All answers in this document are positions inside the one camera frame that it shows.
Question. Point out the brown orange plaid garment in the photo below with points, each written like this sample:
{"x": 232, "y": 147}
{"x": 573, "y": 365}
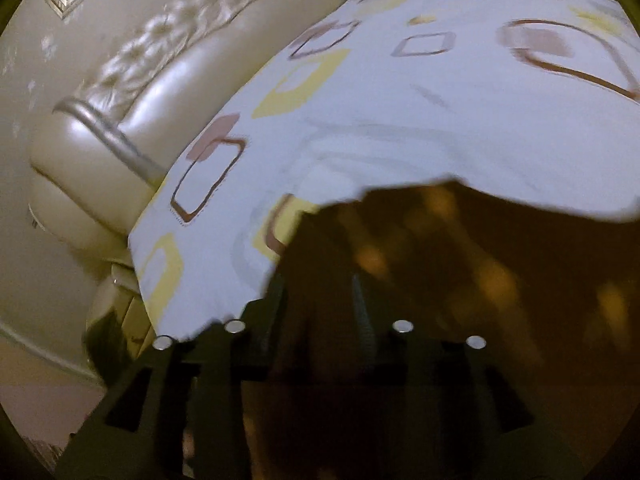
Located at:
{"x": 475, "y": 260}

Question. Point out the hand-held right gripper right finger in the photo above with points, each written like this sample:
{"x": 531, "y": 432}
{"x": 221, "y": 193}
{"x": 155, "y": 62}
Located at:
{"x": 420, "y": 390}

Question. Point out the bed with patterned white sheet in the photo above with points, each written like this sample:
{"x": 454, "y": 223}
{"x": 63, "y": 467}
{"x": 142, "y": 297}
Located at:
{"x": 400, "y": 110}

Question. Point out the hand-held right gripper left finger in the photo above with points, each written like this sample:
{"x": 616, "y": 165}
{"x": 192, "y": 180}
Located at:
{"x": 215, "y": 385}

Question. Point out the cream tufted leather headboard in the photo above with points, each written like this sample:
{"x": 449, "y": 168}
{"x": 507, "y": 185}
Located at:
{"x": 150, "y": 110}

